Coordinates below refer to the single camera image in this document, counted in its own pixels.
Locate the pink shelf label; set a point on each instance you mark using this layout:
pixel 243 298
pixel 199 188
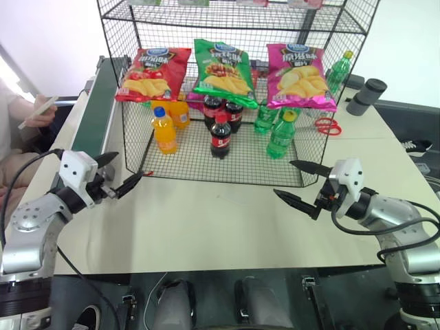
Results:
pixel 260 2

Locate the person's bare hand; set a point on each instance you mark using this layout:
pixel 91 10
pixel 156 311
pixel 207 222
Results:
pixel 43 115

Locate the red snack package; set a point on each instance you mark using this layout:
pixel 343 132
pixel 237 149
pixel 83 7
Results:
pixel 259 70

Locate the grey cylindrical container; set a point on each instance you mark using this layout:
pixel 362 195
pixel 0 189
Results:
pixel 366 96

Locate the magenta snack bag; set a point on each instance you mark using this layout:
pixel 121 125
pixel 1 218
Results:
pixel 193 98

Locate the green conveyor belt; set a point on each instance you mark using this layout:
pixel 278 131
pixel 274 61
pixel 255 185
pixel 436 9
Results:
pixel 99 103

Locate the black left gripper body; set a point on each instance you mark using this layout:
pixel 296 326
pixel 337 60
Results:
pixel 98 189

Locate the green shelf label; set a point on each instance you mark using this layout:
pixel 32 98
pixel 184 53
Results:
pixel 194 2

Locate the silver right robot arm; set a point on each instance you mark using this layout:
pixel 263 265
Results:
pixel 395 213

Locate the black metal bracket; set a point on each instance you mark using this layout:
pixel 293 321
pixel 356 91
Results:
pixel 129 302
pixel 308 282

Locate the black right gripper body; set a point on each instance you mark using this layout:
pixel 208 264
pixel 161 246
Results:
pixel 328 199

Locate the green potato chips bag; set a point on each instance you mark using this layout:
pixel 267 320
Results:
pixel 223 72

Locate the person in white shirt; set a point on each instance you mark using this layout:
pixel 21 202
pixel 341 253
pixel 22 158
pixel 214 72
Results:
pixel 8 113

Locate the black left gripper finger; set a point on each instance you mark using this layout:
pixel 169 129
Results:
pixel 107 159
pixel 129 183

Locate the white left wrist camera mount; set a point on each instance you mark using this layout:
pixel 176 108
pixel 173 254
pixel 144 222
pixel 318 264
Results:
pixel 74 168

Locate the green soda bottle yellow cap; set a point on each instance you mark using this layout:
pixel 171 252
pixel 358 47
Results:
pixel 338 72
pixel 263 118
pixel 280 137

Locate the cream smartphone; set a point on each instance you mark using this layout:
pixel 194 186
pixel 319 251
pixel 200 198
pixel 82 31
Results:
pixel 44 103

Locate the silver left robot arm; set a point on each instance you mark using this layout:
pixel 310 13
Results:
pixel 31 220

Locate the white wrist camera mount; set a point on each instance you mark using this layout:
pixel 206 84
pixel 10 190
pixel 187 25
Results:
pixel 74 168
pixel 349 175

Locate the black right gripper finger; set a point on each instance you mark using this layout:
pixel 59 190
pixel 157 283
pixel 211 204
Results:
pixel 311 167
pixel 297 201

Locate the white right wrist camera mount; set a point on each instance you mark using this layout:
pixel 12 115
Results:
pixel 349 175

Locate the cola bottle red cap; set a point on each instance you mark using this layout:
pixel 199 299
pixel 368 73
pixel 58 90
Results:
pixel 211 111
pixel 235 117
pixel 220 141

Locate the red potato chips bag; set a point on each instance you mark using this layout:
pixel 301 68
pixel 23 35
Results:
pixel 154 75

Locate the orange soda bottle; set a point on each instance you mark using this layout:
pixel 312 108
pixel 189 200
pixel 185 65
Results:
pixel 165 137
pixel 182 115

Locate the small grey device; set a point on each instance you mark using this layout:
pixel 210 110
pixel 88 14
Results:
pixel 424 169

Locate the magenta potato chips bag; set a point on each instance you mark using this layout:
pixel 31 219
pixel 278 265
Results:
pixel 299 79

